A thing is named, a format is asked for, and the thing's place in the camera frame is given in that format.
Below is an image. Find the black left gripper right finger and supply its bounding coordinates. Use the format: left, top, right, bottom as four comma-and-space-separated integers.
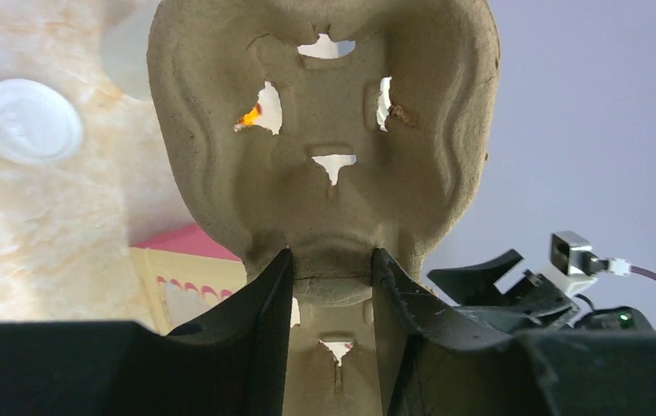
372, 249, 656, 415

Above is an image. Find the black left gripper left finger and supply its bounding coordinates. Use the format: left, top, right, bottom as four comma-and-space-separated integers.
0, 250, 293, 415

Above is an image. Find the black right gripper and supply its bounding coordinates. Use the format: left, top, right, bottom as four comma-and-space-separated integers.
428, 250, 580, 332

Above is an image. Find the paper cakes gift bag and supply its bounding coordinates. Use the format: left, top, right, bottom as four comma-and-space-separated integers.
129, 224, 246, 334

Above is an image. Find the brown pulp cup carrier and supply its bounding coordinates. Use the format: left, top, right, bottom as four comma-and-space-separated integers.
146, 1, 500, 415

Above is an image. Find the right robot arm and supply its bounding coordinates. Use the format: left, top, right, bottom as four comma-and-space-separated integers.
428, 250, 652, 334

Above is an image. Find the orange toy car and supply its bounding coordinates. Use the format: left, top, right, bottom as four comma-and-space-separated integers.
234, 102, 263, 130

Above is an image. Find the stack of white lids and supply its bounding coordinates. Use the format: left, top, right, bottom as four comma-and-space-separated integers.
0, 78, 84, 165

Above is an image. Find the white straw holder cup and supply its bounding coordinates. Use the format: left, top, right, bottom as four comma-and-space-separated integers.
101, 0, 159, 101

